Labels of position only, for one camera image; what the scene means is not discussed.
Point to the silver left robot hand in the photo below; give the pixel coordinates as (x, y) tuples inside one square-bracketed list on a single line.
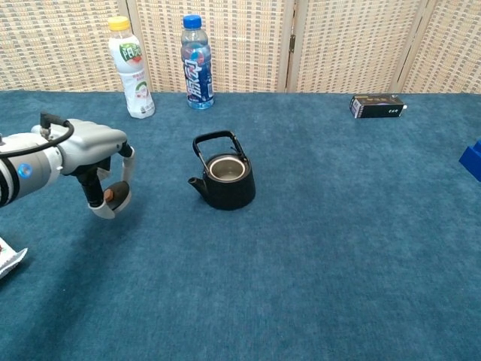
[(90, 143)]

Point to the black lid with orange knob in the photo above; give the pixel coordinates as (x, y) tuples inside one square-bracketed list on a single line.
[(118, 192)]

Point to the black cast iron teapot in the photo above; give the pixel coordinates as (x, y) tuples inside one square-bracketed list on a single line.
[(229, 195)]

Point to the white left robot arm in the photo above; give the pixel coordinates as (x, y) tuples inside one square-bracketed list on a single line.
[(26, 169)]

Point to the white drink bottle yellow cap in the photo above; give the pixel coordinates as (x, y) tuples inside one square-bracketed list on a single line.
[(137, 86)]

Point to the blue drink bottle blue cap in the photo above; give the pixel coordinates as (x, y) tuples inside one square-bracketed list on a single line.
[(199, 86)]

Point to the white snack packet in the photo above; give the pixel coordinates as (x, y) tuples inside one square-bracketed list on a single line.
[(9, 261)]

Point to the woven folding screen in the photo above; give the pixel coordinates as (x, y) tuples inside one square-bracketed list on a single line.
[(244, 45)]

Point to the metal screen hinge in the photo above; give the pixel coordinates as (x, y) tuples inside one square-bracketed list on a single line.
[(292, 43)]

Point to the blue felt table cover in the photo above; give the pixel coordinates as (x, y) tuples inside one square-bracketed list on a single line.
[(278, 282)]

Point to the black cardboard carton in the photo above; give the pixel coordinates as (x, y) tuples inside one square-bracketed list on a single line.
[(376, 107)]

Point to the blue toy building brick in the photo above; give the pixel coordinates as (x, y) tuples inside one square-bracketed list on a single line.
[(471, 159)]

